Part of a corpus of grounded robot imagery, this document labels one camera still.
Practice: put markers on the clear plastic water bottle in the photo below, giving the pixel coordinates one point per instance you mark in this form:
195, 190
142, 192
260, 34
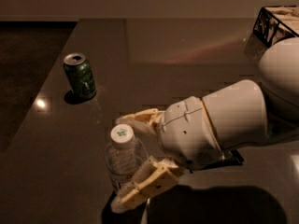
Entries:
124, 155

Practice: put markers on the black wire basket with contents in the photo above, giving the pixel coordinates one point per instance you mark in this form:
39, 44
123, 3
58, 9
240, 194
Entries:
272, 25

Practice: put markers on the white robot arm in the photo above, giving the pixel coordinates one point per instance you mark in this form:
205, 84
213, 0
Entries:
258, 114

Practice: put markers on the green soda can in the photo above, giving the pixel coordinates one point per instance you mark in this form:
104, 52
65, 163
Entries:
79, 75

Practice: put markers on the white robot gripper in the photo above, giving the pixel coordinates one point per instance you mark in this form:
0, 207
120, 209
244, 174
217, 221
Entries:
187, 133

